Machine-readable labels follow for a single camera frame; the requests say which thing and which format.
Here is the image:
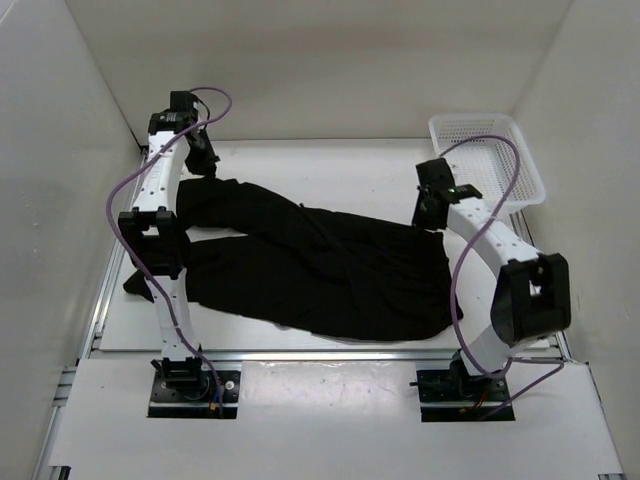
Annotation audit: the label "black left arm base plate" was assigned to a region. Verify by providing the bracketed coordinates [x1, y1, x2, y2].
[147, 360, 242, 420]

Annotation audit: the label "aluminium right side rail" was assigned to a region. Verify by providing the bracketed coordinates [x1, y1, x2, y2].
[509, 211, 572, 361]

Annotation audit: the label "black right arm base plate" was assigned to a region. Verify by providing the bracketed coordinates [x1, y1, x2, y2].
[409, 369, 515, 423]

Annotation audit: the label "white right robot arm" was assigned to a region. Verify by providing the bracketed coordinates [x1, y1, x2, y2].
[413, 158, 572, 400]

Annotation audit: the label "aluminium rail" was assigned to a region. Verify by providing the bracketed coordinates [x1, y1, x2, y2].
[75, 145, 149, 366]
[89, 345, 563, 362]
[509, 211, 572, 361]

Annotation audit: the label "aluminium left side rail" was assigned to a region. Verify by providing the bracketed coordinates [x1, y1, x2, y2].
[75, 145, 149, 366]

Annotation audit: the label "black trousers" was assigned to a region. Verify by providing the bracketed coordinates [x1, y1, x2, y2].
[122, 175, 464, 344]

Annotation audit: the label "aluminium front rail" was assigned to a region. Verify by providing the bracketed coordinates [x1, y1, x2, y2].
[89, 345, 563, 362]

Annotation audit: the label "white perforated plastic basket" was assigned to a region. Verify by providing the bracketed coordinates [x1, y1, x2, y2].
[428, 113, 546, 215]

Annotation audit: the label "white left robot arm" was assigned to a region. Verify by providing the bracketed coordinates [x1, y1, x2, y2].
[117, 90, 220, 406]

